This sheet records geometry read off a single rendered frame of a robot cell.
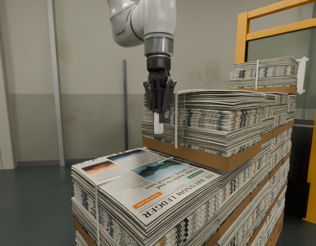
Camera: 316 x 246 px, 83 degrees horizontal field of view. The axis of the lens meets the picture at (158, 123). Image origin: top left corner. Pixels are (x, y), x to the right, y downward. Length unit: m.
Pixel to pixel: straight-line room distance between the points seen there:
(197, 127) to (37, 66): 2.89
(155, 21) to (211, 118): 0.31
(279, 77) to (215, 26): 2.19
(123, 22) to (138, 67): 2.30
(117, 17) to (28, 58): 2.69
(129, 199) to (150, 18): 0.46
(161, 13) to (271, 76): 0.99
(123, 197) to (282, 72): 1.21
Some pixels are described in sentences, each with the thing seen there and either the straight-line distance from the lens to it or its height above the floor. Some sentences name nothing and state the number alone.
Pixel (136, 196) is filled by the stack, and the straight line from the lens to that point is 0.42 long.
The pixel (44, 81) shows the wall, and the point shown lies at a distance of 3.18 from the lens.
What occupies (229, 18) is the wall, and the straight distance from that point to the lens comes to 3.57.
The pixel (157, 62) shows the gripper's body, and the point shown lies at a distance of 0.54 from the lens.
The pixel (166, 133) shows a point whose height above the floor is 0.91.
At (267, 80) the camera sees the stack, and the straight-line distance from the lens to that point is 1.40.
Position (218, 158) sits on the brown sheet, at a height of 0.87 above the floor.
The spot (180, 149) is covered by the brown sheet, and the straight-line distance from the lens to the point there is 0.62.
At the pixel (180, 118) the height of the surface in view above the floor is 0.97.
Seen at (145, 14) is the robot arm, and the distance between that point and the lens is 0.58.
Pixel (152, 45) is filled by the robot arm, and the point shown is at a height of 1.19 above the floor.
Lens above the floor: 1.04
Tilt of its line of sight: 8 degrees down
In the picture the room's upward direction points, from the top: straight up
